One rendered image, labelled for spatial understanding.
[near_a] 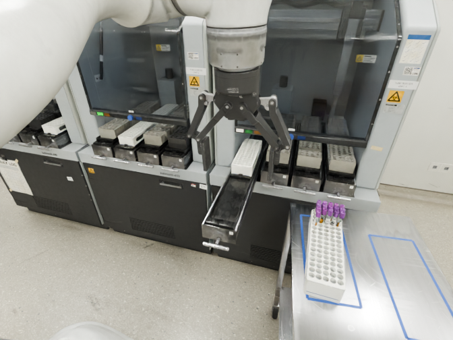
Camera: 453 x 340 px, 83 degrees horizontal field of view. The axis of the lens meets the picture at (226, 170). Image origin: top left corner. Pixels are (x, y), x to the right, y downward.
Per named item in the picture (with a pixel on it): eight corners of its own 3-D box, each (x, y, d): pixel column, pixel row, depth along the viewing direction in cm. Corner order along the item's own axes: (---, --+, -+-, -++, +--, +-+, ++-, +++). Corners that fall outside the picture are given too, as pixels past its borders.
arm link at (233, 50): (261, 30, 33) (259, 76, 37) (271, 21, 41) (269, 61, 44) (196, 29, 36) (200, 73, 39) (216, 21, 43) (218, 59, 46)
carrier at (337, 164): (352, 171, 124) (356, 160, 121) (353, 173, 123) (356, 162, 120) (327, 167, 127) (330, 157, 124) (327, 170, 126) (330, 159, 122)
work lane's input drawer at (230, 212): (242, 154, 156) (243, 141, 151) (265, 158, 153) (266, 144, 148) (197, 245, 97) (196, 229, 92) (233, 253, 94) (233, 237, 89)
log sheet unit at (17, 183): (10, 191, 204) (-13, 152, 185) (37, 197, 198) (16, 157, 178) (7, 193, 202) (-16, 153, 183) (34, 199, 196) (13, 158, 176)
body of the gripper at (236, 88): (203, 70, 40) (208, 125, 45) (258, 72, 38) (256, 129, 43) (218, 59, 45) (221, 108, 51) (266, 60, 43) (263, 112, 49)
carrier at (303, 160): (319, 166, 128) (322, 156, 125) (319, 168, 126) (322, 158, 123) (296, 163, 131) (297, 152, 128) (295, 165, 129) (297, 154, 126)
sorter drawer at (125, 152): (168, 117, 207) (167, 106, 202) (185, 119, 204) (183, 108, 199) (110, 162, 148) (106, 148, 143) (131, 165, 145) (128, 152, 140)
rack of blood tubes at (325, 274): (309, 221, 96) (311, 208, 93) (337, 227, 93) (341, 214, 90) (302, 293, 72) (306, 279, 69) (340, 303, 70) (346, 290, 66)
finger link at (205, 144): (203, 143, 50) (200, 142, 51) (206, 171, 55) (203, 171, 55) (209, 135, 53) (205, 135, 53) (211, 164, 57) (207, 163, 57)
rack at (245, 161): (244, 148, 149) (245, 137, 145) (261, 150, 146) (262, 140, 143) (230, 175, 125) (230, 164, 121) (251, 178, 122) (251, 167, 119)
